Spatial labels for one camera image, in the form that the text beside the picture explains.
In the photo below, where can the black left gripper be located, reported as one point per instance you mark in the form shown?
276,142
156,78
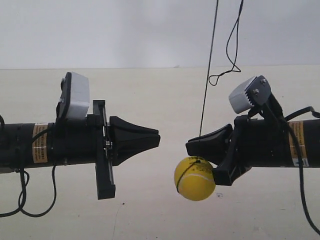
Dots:
78,142

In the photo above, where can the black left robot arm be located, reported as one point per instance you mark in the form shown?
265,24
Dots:
26,145

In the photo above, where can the yellow tennis ball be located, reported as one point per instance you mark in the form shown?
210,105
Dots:
193,178

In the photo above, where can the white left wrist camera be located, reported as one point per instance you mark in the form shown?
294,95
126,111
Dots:
74,100

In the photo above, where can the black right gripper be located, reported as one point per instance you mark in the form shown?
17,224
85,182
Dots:
254,143

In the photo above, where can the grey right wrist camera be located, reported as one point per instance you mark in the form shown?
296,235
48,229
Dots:
255,95

